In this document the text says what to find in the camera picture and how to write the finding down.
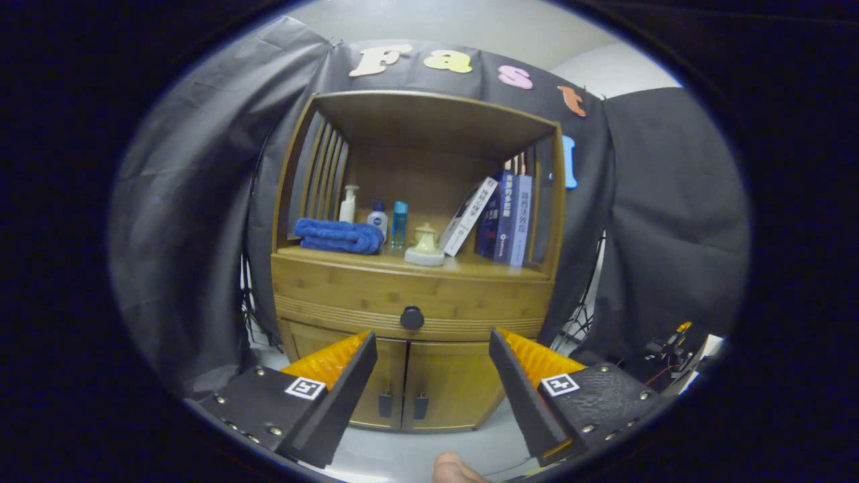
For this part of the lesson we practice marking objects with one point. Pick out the wooden cabinet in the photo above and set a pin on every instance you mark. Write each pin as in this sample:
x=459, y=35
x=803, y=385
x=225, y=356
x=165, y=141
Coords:
x=429, y=127

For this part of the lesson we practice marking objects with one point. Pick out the blue folded towel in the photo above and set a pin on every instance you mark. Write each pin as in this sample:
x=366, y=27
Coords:
x=339, y=236

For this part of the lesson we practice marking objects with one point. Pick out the white pump bottle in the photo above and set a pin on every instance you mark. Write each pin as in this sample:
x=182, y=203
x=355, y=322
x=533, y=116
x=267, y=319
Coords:
x=347, y=208

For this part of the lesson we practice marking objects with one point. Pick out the white bottle with blue cap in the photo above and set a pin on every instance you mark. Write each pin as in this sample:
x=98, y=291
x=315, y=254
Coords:
x=378, y=221

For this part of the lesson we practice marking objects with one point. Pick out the pale green round dish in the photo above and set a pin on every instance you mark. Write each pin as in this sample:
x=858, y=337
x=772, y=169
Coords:
x=424, y=258

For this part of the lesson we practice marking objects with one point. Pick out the black device with orange clip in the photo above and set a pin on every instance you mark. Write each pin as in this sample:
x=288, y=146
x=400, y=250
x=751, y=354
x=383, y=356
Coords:
x=671, y=349

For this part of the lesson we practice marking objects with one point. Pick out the white book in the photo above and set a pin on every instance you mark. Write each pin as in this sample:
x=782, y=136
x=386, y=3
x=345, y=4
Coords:
x=466, y=218

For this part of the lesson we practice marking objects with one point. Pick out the wooden countertop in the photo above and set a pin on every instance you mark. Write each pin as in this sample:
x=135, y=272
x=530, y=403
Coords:
x=483, y=268

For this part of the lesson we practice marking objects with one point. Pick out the pale blue book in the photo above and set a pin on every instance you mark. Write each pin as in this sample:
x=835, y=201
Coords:
x=520, y=221

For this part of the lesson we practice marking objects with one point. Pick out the cream lidded teacup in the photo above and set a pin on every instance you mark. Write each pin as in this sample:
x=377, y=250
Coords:
x=425, y=238

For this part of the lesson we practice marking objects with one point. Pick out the wooden cabinet door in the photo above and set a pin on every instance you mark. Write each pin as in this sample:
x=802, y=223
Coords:
x=392, y=376
x=449, y=382

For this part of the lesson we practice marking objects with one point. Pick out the dark blue book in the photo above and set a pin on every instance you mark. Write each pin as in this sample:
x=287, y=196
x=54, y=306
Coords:
x=500, y=215

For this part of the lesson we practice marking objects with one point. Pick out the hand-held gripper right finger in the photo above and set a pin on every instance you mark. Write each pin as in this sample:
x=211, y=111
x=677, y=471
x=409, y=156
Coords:
x=520, y=396

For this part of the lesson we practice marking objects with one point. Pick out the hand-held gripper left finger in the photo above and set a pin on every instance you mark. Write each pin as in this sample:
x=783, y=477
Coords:
x=342, y=396

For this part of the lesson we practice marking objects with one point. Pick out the clear blue bottle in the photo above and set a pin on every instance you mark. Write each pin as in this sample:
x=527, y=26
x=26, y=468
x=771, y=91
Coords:
x=399, y=225

